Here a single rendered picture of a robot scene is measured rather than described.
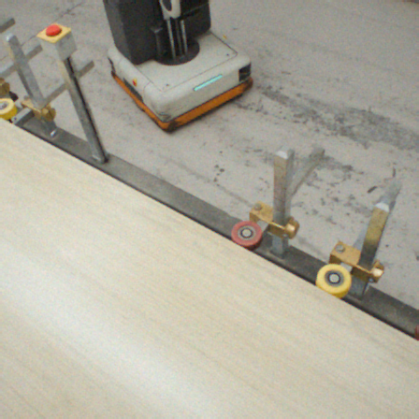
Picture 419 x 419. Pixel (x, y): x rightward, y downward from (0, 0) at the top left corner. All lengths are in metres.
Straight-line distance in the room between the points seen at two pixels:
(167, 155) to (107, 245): 1.48
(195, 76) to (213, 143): 0.38
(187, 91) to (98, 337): 1.77
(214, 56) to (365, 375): 2.13
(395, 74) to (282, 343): 2.38
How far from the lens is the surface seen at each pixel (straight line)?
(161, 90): 2.73
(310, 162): 1.53
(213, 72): 2.81
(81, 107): 1.66
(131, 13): 2.75
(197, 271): 1.25
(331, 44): 3.48
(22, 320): 1.32
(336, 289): 1.23
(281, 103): 3.01
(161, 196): 1.67
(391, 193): 1.50
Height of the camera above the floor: 1.98
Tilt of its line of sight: 53 degrees down
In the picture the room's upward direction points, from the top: 9 degrees counter-clockwise
